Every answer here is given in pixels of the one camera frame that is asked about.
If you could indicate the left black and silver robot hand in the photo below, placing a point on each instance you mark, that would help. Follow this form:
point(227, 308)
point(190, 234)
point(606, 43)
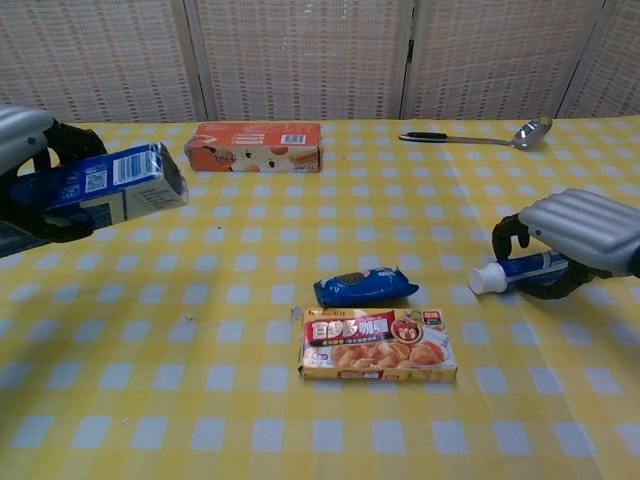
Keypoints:
point(20, 132)

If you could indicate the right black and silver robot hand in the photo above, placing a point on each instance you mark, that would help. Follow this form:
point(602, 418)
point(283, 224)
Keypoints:
point(585, 230)

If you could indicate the blue and white toothpaste tube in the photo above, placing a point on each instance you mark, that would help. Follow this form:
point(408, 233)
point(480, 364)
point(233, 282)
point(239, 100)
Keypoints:
point(492, 277)

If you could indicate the blue white carton box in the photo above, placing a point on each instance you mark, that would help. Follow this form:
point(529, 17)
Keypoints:
point(140, 172)

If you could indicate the orange biscuit box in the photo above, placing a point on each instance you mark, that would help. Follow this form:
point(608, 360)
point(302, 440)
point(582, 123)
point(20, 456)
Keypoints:
point(250, 147)

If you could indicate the yellow red curry box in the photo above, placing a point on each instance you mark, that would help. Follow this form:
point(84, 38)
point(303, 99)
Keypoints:
point(375, 345)

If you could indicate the blue cookie packet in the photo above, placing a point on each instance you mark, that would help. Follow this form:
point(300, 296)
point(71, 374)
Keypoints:
point(365, 287)

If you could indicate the yellow white checked tablecloth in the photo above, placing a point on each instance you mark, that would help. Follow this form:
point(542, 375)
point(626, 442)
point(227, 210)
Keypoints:
point(200, 350)

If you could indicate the woven folding screen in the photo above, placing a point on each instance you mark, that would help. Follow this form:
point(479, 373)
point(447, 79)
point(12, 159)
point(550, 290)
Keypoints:
point(300, 55)

